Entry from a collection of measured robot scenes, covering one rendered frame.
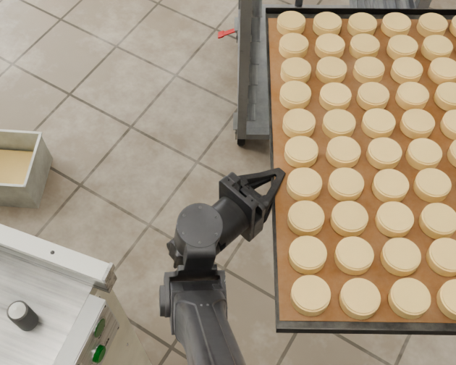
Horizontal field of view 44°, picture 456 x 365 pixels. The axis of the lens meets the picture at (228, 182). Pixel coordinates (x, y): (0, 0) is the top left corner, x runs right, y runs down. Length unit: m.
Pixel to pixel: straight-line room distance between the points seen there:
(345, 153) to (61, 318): 0.51
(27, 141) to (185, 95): 0.62
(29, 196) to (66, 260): 1.07
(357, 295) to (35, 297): 0.52
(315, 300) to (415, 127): 0.33
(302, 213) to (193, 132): 1.37
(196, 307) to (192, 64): 1.75
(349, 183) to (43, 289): 0.52
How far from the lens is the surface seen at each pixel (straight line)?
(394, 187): 0.83
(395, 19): 1.07
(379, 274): 0.78
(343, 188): 0.81
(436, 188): 0.84
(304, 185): 0.80
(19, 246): 0.95
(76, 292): 0.96
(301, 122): 0.87
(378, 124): 0.89
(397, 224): 0.79
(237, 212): 0.77
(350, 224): 0.78
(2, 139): 2.11
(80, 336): 0.93
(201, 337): 0.58
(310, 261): 0.74
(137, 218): 1.95
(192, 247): 0.67
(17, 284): 0.99
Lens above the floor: 1.71
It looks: 60 degrees down
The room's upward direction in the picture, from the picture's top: straight up
